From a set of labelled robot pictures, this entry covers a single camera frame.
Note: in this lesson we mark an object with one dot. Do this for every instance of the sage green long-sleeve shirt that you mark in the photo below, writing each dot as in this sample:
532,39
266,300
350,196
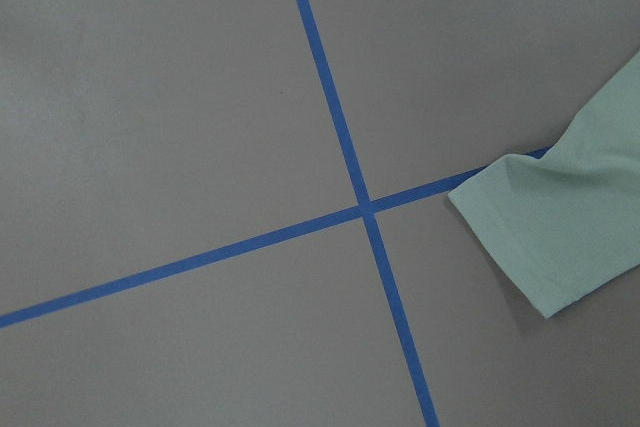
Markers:
563,225

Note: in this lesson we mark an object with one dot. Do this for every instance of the blue tape line crosswise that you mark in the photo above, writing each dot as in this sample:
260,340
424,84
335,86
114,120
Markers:
235,249

